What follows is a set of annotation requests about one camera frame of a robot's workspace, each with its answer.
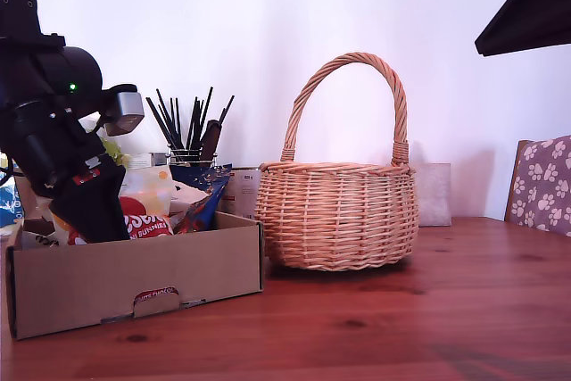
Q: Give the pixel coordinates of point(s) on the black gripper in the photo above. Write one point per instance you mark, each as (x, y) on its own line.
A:
(44, 153)

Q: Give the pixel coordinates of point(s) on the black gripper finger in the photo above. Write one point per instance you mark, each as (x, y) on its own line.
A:
(535, 10)

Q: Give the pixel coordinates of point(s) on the red yellow Maltesers bunnies bag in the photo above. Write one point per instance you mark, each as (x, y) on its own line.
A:
(147, 220)

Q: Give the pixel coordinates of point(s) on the white green chocolate egg bag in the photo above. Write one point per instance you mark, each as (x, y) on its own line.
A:
(187, 193)

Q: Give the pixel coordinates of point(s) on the blue Terry's chocolate bag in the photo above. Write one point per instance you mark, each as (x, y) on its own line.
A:
(214, 184)

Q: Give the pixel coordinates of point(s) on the brown cardboard box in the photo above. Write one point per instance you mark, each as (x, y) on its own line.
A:
(134, 274)

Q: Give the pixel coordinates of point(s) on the small white black-print bag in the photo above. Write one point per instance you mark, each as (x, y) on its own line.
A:
(40, 240)

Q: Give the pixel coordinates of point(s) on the white carton with label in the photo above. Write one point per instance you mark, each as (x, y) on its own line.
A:
(140, 164)

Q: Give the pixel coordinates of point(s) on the yellow-green wrapped bottle pack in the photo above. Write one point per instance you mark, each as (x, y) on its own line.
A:
(113, 151)

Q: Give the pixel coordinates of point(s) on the black chopstick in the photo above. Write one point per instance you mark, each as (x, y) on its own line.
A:
(206, 109)
(168, 118)
(192, 122)
(226, 109)
(161, 124)
(179, 122)

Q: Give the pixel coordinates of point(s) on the tin can with white label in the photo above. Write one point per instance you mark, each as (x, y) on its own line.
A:
(245, 193)

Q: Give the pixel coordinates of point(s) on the pale grey pouch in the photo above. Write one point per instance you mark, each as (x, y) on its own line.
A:
(435, 193)

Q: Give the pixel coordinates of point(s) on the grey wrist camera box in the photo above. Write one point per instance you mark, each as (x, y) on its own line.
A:
(125, 109)

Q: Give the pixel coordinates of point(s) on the wooden chair frame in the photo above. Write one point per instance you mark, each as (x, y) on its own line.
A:
(521, 149)

